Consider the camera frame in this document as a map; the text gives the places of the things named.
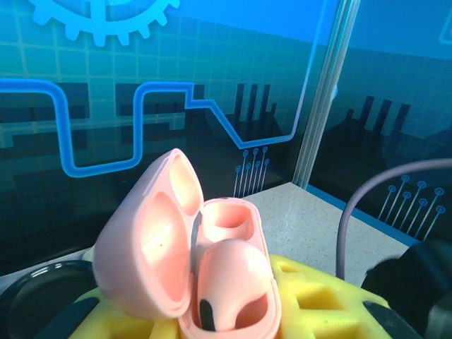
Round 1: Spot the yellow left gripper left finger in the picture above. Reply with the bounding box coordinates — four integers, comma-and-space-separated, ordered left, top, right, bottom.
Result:
45, 284, 183, 339

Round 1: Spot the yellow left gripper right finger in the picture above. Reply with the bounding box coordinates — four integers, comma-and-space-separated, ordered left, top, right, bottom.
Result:
266, 252, 424, 339

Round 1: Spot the pink earbud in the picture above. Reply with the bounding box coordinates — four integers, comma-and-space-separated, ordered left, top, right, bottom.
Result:
192, 238, 275, 333

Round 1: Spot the pink charging case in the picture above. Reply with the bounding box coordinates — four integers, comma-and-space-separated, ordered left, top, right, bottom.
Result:
94, 148, 283, 339

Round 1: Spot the lavender tray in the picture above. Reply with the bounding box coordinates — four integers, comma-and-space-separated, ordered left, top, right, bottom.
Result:
0, 246, 98, 278

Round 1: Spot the black plate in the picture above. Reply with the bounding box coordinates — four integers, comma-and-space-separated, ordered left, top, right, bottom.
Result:
0, 259, 98, 339

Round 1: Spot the blue table edge strip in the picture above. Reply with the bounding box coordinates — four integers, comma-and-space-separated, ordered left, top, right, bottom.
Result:
292, 179, 424, 248

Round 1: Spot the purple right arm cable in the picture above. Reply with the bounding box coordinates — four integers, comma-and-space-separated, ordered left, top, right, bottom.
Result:
335, 158, 452, 280

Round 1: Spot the aluminium frame post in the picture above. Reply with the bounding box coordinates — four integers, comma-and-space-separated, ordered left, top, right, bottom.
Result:
291, 0, 363, 188

